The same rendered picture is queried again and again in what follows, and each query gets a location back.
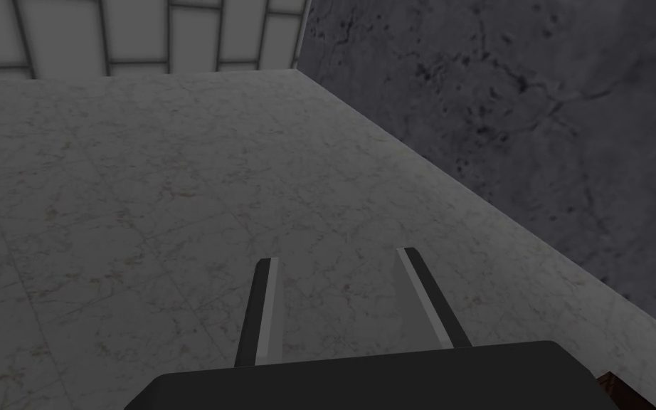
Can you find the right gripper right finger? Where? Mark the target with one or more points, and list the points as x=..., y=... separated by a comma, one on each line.
x=427, y=302

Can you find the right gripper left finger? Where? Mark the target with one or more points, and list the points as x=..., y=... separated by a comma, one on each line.
x=259, y=313

